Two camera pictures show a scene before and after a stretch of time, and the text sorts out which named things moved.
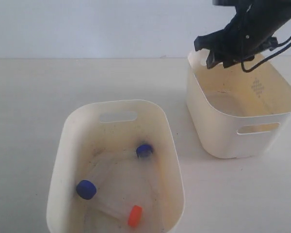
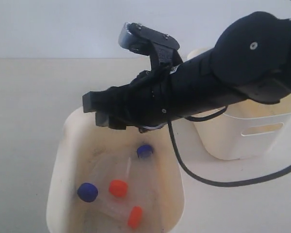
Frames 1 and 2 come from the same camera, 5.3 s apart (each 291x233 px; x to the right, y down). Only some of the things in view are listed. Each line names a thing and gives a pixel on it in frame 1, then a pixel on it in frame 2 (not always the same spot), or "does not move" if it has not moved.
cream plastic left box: x=114 y=169 does not move
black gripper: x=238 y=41 -> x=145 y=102
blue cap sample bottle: x=144 y=152 does not move
